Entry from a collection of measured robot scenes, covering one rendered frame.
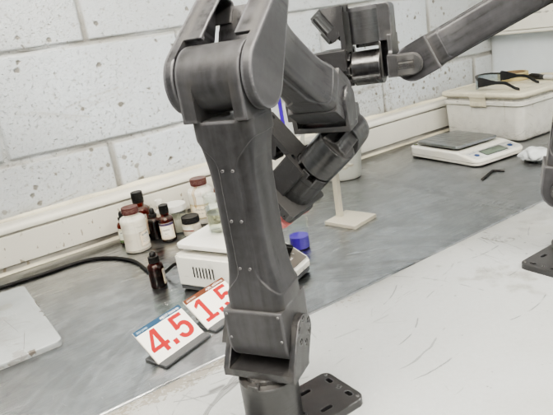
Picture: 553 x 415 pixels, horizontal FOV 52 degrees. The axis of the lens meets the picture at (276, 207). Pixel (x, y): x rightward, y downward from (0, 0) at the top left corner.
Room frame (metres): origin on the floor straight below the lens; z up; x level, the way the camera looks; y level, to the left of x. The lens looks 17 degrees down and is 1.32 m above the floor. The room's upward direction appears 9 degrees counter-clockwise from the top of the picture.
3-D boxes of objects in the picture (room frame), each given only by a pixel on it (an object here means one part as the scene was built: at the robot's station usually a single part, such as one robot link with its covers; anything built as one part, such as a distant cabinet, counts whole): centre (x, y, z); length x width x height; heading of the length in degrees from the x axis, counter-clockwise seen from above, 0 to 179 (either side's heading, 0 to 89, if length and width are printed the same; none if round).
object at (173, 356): (0.73, 0.18, 0.92); 0.09 x 0.06 x 0.04; 141
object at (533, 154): (1.38, -0.68, 0.92); 0.08 x 0.08 x 0.04; 27
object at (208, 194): (0.96, 0.10, 1.02); 0.06 x 0.05 x 0.08; 96
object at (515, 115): (1.80, -0.81, 0.97); 0.37 x 0.31 x 0.14; 120
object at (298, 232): (1.04, -0.04, 0.93); 0.04 x 0.04 x 0.06
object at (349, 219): (1.15, -0.15, 0.96); 0.08 x 0.08 x 0.13; 45
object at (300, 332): (0.53, 0.03, 1.00); 0.09 x 0.06 x 0.06; 63
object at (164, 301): (0.86, 0.20, 0.91); 0.06 x 0.06 x 0.02
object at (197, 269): (0.93, 0.08, 0.94); 0.22 x 0.13 x 0.08; 57
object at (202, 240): (0.95, 0.10, 0.98); 0.12 x 0.12 x 0.01; 57
